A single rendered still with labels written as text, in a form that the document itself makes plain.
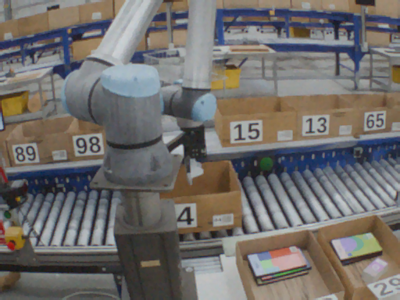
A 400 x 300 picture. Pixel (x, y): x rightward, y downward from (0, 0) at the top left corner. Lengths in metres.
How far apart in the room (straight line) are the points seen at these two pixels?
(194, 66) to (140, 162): 0.38
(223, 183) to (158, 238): 0.83
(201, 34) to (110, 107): 0.40
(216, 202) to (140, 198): 0.57
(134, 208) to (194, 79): 0.42
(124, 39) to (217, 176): 0.92
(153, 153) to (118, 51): 0.32
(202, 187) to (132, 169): 0.91
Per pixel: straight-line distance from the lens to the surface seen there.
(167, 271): 1.19
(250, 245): 1.44
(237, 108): 2.30
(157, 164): 1.03
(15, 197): 1.51
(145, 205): 1.09
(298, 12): 6.75
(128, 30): 1.18
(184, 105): 1.26
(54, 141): 2.08
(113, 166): 1.03
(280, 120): 2.07
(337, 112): 2.18
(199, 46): 1.23
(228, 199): 1.59
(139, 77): 0.96
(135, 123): 0.98
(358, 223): 1.59
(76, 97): 1.12
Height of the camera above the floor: 1.68
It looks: 23 degrees down
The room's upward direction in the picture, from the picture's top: 4 degrees counter-clockwise
